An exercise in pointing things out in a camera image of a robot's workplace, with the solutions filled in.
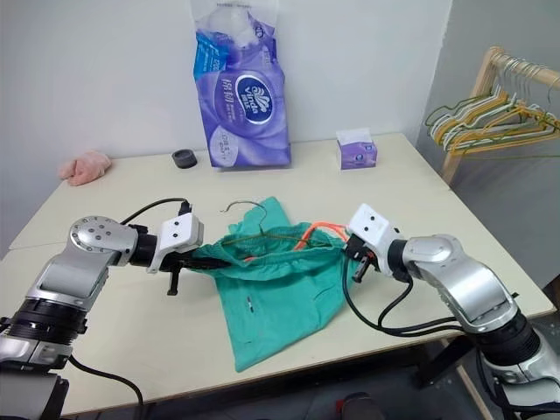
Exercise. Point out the black table leg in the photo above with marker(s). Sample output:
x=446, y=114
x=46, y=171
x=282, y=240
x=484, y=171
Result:
x=442, y=363

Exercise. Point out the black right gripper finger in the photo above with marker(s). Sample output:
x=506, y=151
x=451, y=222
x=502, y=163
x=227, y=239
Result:
x=361, y=270
x=348, y=247

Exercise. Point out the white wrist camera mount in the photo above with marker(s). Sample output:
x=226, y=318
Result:
x=179, y=232
x=372, y=223

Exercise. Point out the grey robot torso panel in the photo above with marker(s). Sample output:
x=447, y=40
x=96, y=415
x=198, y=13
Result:
x=30, y=396

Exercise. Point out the teal green shorts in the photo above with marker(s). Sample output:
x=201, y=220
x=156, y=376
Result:
x=271, y=306

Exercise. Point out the dark rounded shape red top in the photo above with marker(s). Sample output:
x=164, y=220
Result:
x=356, y=409

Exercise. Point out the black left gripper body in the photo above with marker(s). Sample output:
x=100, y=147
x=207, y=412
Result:
x=177, y=262

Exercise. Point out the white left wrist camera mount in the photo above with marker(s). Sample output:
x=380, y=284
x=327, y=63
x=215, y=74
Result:
x=179, y=232

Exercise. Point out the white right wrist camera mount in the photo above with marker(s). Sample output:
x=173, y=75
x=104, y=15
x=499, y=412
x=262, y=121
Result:
x=372, y=223

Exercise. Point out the large purple-blue tissue pack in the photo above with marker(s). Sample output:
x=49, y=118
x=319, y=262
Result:
x=245, y=109

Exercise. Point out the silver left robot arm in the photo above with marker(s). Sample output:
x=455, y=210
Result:
x=87, y=245

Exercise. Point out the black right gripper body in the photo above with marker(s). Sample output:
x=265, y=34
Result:
x=361, y=250

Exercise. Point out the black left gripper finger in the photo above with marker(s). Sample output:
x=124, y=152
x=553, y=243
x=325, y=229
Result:
x=210, y=263
x=173, y=282

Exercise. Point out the pink crumpled cloth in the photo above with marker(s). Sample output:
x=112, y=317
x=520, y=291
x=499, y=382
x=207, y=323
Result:
x=85, y=168

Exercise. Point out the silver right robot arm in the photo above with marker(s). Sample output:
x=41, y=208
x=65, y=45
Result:
x=459, y=271

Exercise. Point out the small purple tissue box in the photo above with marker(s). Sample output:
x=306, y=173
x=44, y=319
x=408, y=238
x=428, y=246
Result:
x=356, y=153

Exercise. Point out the wooden clothes rack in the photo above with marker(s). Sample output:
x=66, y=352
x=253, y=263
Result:
x=483, y=87

